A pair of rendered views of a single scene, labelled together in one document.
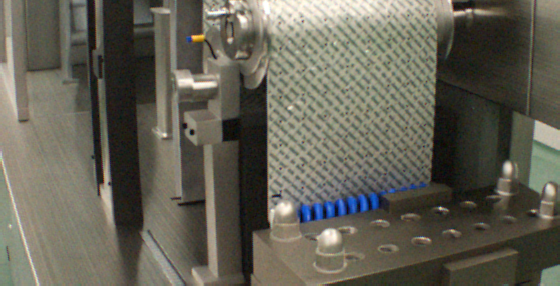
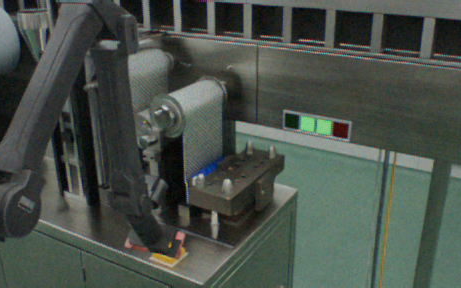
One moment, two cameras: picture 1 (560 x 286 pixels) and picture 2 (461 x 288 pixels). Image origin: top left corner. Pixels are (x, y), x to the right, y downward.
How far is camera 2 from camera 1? 0.93 m
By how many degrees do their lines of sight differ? 34
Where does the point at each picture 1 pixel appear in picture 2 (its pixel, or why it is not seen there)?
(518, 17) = (249, 90)
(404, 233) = (235, 174)
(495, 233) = (262, 167)
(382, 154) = (210, 149)
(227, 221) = not seen: hidden behind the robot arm
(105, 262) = (108, 221)
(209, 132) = (157, 156)
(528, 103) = (256, 120)
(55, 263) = (87, 230)
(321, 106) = (196, 138)
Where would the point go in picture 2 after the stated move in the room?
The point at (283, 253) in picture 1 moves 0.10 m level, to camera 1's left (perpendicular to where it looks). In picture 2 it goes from (208, 191) to (181, 200)
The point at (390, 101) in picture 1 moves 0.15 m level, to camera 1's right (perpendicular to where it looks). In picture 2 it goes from (211, 130) to (245, 121)
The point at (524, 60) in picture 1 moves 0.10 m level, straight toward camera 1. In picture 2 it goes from (253, 105) to (263, 114)
